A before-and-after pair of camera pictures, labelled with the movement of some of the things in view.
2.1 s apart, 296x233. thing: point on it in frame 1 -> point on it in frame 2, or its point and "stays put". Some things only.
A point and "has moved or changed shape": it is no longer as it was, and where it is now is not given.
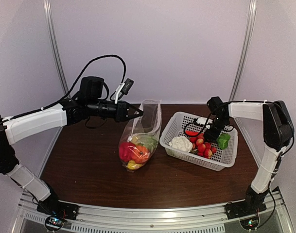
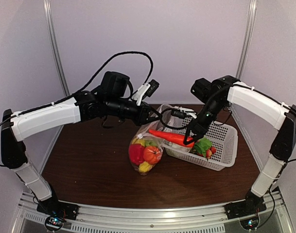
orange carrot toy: (191, 133) has moved or changed shape
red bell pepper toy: (125, 149) -> (136, 153)
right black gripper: (211, 136) -> (199, 128)
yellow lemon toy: (132, 165) -> (145, 167)
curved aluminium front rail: (212, 219) stays put
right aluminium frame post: (244, 47) stays put
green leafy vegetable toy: (222, 140) -> (202, 144)
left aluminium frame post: (48, 13) stays put
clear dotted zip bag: (138, 142) has moved or changed shape
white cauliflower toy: (181, 143) -> (177, 150)
